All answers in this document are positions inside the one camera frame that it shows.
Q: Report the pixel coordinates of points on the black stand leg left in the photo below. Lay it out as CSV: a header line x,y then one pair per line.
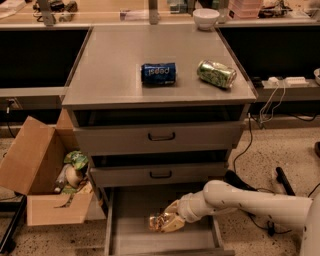
x,y
15,207

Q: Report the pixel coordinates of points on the middle grey drawer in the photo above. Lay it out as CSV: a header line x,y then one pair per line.
x,y
157,174

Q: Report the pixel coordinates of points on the crushed orange gold can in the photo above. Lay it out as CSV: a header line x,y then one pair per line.
x,y
158,222

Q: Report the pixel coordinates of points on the bottom grey drawer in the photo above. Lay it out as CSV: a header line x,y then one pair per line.
x,y
128,232

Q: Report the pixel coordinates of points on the open cardboard box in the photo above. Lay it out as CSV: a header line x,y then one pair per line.
x,y
31,166

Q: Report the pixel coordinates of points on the green snack bag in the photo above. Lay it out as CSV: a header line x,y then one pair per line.
x,y
77,159

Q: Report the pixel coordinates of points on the green soda can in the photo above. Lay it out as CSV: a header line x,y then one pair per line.
x,y
216,74

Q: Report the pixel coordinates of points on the clear plastic bottle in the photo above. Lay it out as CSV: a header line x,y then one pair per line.
x,y
61,180

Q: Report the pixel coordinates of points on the white bowl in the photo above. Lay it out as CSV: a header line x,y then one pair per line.
x,y
205,18

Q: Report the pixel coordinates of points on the grey drawer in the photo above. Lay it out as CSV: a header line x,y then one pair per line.
x,y
163,138
157,174
128,232

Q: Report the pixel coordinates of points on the white power strip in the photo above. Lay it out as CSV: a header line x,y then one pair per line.
x,y
293,82

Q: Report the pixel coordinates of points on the grey drawer cabinet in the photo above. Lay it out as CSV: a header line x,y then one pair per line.
x,y
107,90

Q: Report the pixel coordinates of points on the black metal floor bar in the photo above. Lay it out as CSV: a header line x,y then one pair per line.
x,y
281,178

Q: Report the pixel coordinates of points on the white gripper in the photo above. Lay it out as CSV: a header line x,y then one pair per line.
x,y
185,207

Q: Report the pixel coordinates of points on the blue pepsi can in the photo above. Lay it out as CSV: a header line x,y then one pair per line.
x,y
158,74

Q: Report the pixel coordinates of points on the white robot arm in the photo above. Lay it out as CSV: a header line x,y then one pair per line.
x,y
302,213

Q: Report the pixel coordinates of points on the top grey drawer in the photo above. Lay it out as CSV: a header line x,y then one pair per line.
x,y
163,138

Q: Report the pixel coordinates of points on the pink stacked trays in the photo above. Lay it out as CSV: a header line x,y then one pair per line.
x,y
244,9

